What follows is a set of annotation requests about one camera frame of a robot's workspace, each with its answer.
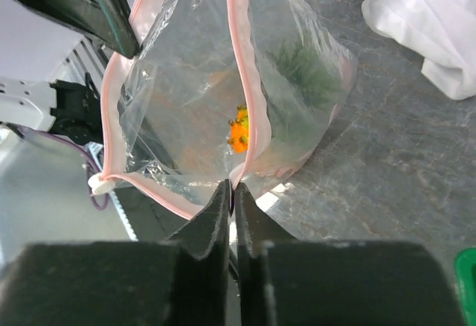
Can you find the green plastic tray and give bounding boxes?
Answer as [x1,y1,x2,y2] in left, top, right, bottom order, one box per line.
[454,247,476,326]

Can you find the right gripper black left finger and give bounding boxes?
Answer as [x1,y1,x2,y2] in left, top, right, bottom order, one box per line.
[1,180,232,325]

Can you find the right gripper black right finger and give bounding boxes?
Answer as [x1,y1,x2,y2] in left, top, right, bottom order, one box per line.
[234,184,464,325]

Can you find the clear zip top bag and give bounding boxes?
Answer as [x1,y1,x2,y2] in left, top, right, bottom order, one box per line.
[89,0,357,219]

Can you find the white garment on hanger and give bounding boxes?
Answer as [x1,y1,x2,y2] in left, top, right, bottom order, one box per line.
[361,0,475,100]

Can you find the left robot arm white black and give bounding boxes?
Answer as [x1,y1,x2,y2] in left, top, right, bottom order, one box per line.
[1,0,140,145]

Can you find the toy pineapple orange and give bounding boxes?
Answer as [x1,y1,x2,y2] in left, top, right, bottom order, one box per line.
[178,35,345,167]

